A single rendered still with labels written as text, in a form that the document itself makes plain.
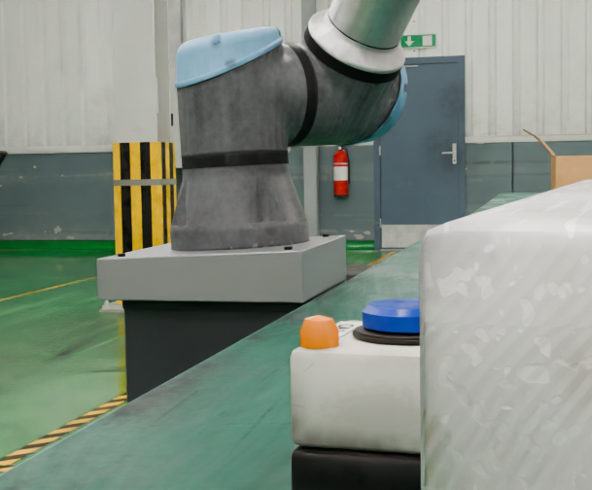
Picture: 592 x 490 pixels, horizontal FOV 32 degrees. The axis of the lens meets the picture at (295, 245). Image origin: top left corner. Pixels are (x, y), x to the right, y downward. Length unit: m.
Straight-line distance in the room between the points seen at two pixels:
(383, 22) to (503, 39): 10.46
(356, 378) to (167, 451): 0.13
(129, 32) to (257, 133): 5.88
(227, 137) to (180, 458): 0.65
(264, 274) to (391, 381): 0.63
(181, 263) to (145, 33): 5.92
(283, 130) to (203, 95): 0.09
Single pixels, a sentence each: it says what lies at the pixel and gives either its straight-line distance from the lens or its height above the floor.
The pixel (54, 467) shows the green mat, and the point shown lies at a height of 0.78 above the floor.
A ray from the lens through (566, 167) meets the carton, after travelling 2.68.
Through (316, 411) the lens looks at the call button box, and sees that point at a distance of 0.40.
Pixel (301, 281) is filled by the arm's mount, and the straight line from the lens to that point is 1.00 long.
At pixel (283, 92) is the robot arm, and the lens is 1.12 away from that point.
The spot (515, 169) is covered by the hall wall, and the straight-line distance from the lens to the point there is 11.50.
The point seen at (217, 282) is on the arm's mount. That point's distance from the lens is 1.02.
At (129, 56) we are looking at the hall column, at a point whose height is 1.65.
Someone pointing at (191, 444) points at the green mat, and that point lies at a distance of 0.50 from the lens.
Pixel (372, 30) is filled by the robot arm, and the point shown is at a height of 1.05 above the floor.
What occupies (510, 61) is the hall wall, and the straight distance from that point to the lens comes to 11.56.
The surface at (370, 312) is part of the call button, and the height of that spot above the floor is 0.85.
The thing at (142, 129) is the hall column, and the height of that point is 1.18.
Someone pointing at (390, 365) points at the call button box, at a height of 0.84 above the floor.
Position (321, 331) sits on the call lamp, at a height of 0.85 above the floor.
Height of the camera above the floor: 0.91
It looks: 4 degrees down
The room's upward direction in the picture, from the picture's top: 1 degrees counter-clockwise
